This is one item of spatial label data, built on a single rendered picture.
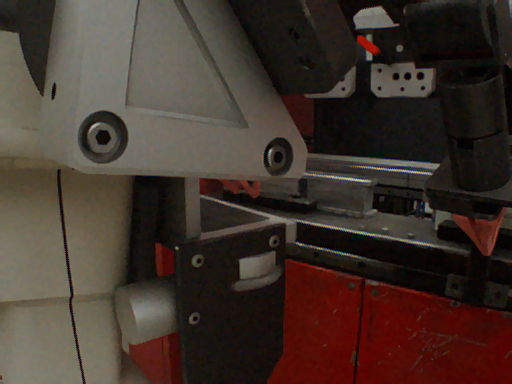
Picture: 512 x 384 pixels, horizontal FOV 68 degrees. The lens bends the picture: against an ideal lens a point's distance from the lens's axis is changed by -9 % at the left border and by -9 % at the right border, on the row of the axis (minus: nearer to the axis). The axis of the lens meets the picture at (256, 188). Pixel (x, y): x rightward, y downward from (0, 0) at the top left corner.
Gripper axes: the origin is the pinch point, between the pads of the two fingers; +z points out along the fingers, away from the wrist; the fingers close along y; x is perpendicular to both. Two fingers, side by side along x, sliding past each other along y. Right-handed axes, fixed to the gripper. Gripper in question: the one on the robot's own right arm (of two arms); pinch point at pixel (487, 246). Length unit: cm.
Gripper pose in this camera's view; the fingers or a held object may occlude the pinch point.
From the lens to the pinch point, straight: 48.8
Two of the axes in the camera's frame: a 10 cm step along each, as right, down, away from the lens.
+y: -6.3, -1.4, 7.7
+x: -6.9, 5.5, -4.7
